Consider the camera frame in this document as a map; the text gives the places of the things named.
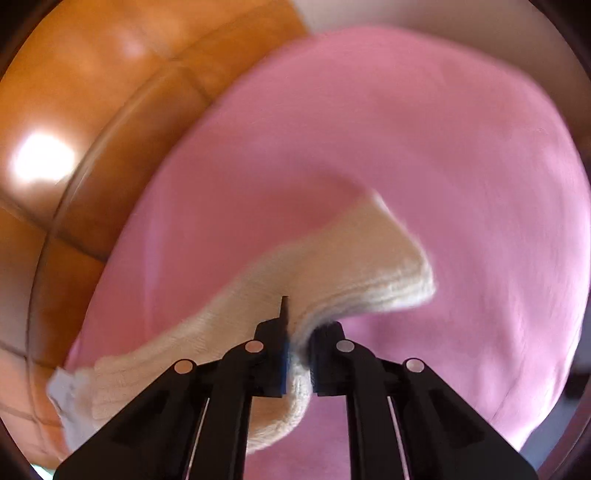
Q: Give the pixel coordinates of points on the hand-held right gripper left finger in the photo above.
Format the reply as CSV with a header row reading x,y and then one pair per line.
x,y
283,364

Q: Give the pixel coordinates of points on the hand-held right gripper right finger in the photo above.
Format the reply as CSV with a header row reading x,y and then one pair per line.
x,y
323,364

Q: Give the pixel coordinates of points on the cream knit sweater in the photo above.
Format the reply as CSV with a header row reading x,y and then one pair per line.
x,y
351,258

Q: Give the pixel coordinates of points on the pink blanket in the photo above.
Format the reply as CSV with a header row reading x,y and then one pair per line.
x,y
392,138

